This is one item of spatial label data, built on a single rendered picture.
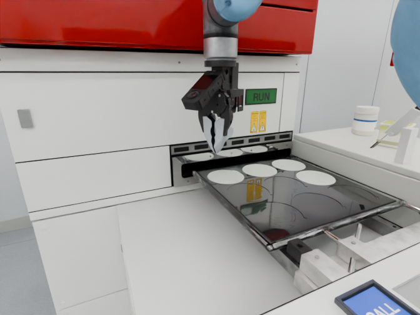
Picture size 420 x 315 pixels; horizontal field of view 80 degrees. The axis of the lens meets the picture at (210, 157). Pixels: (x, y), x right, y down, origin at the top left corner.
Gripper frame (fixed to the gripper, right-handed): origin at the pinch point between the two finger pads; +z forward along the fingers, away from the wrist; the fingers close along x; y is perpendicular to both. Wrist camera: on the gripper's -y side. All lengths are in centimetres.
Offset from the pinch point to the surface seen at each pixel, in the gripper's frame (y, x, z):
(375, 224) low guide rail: 15.7, -34.8, 15.9
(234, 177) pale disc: 6.7, -1.8, 9.6
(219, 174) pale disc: 6.4, 3.0, 9.6
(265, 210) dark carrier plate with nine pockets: -3.5, -15.9, 9.7
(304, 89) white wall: 241, 54, 0
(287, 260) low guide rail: -8.7, -23.1, 15.2
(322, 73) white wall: 262, 42, -17
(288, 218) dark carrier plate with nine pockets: -3.6, -20.8, 9.7
